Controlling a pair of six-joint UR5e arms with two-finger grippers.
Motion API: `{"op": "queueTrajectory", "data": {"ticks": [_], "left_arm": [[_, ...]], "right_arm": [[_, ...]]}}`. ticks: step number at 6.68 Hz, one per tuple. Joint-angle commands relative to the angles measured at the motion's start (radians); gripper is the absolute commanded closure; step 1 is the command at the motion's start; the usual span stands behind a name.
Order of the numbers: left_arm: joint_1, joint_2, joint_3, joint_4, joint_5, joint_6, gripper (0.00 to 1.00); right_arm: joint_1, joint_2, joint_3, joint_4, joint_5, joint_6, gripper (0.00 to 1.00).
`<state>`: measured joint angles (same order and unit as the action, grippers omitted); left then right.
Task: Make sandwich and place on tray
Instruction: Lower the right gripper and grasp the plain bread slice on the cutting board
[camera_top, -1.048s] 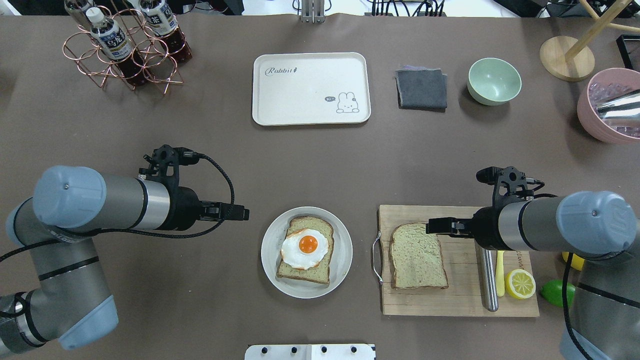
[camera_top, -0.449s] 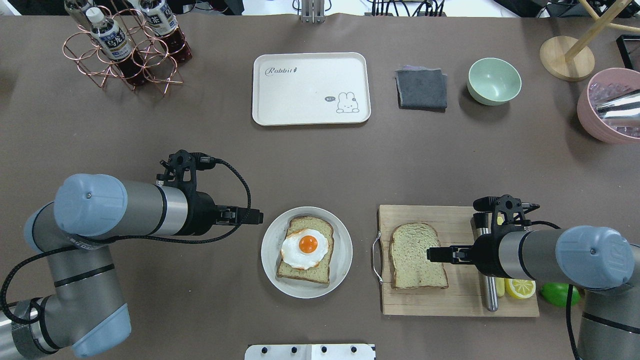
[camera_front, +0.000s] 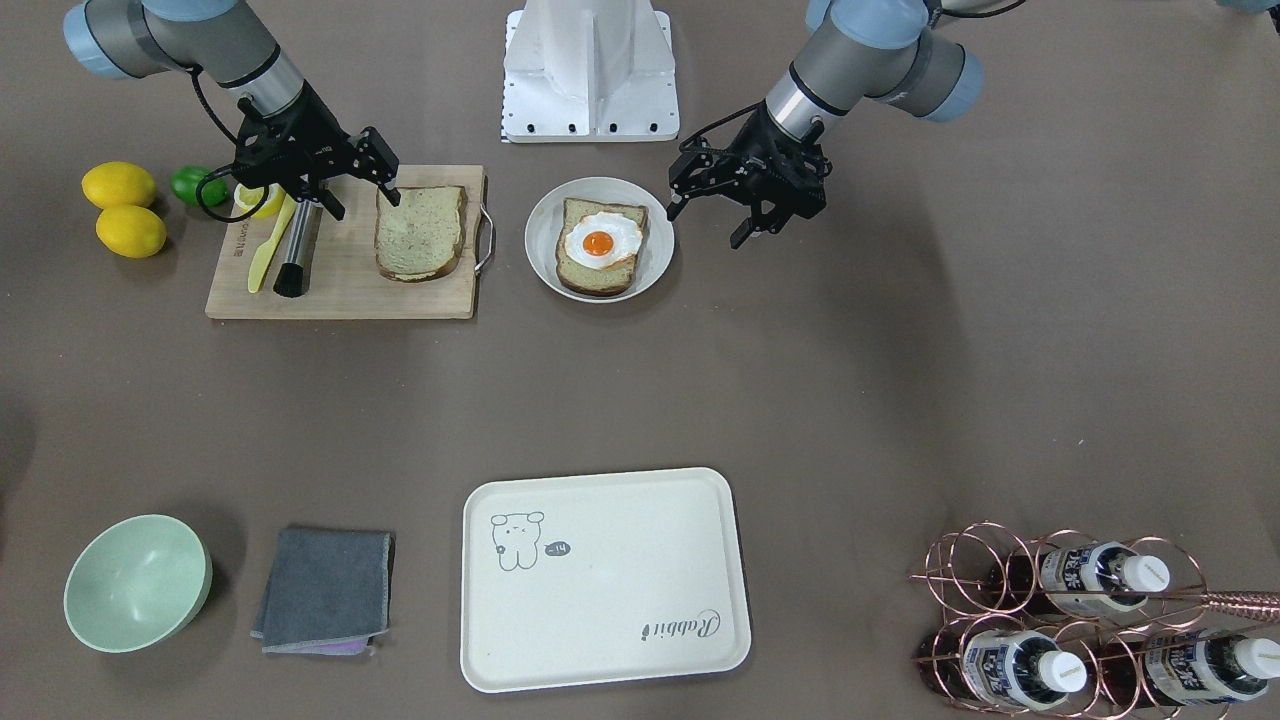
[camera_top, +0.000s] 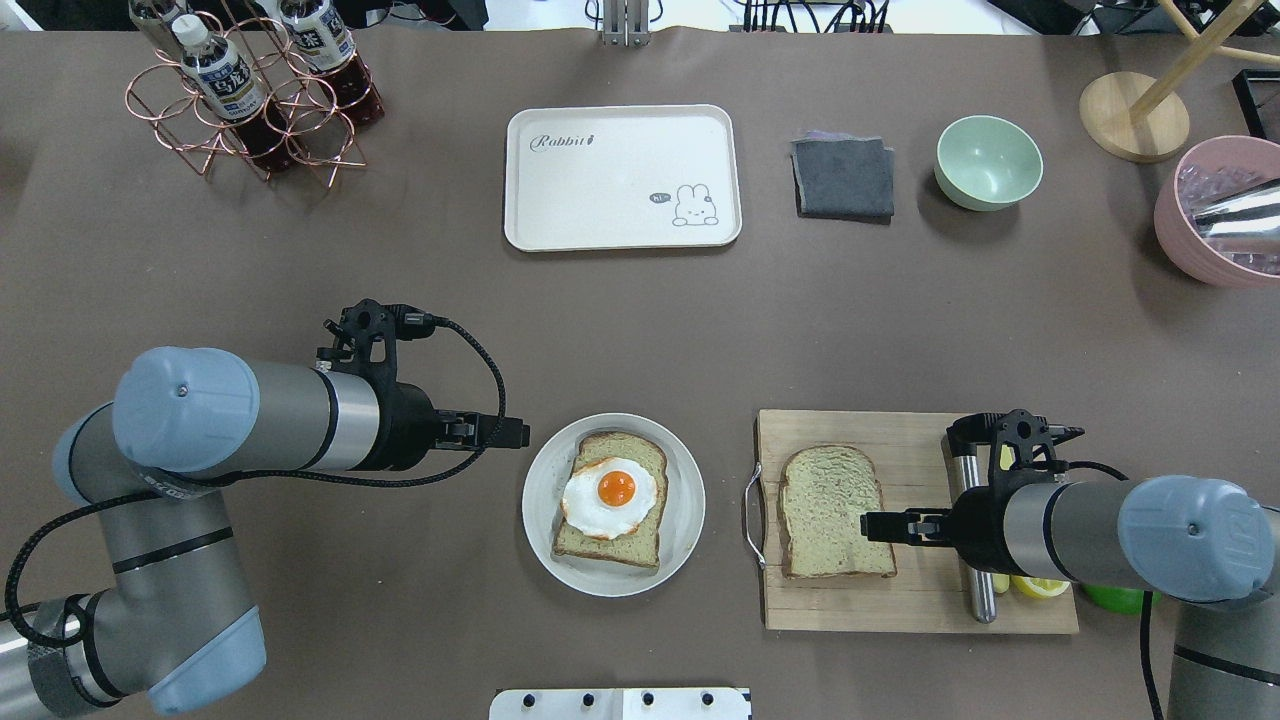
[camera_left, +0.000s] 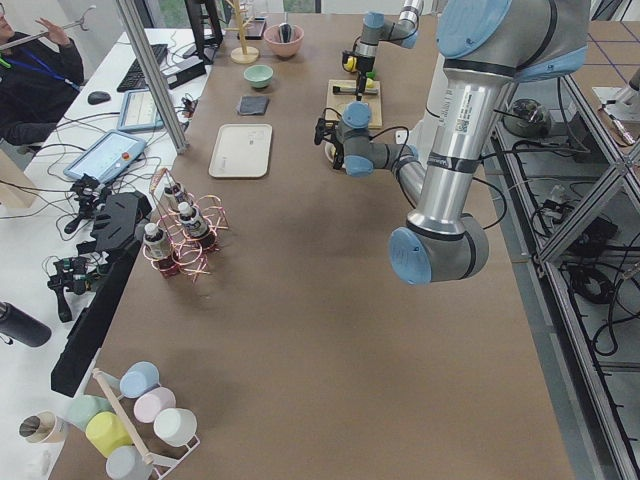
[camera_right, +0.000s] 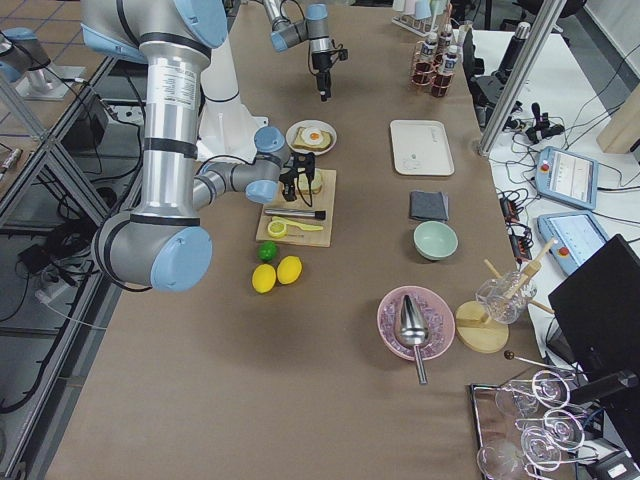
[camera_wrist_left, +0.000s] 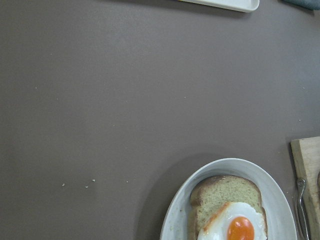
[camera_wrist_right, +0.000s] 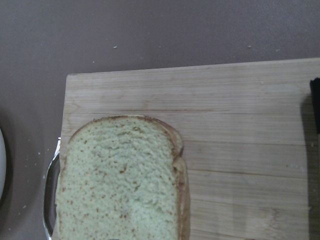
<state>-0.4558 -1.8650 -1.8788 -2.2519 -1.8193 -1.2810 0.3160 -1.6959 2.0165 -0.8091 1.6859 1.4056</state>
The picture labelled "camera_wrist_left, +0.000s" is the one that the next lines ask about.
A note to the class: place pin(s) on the bread slice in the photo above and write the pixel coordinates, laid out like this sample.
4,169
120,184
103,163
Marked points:
209,195

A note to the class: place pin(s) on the white rectangular serving tray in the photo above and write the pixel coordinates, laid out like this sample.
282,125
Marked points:
245,6

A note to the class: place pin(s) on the folded grey cloth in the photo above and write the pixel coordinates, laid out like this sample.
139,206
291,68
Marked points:
313,5

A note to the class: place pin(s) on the fried egg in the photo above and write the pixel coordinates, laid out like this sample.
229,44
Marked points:
234,221

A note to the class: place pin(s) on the white oval plate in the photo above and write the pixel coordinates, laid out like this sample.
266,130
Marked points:
279,217

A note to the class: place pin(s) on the wooden cutting board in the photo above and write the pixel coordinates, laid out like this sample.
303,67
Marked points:
306,156

